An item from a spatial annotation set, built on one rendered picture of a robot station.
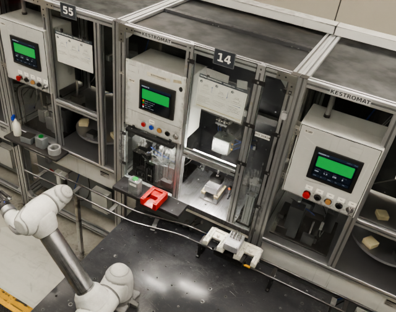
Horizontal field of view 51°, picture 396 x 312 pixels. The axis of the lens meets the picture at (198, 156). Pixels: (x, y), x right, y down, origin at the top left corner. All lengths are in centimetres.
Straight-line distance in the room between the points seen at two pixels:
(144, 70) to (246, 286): 149
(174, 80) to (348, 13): 363
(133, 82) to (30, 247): 190
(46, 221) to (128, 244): 89
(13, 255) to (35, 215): 176
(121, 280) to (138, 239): 60
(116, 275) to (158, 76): 115
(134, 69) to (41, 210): 100
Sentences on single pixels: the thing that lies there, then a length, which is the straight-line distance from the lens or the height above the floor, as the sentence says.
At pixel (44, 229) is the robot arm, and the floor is 132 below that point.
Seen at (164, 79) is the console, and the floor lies 178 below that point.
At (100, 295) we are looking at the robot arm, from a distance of 235.
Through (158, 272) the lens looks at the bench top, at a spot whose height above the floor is 68.
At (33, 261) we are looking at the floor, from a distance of 380.
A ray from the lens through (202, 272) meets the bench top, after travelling 280.
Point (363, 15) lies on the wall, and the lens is 571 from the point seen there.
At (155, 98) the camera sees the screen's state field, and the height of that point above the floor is 165.
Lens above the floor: 285
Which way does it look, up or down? 36 degrees down
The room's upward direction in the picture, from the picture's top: 8 degrees clockwise
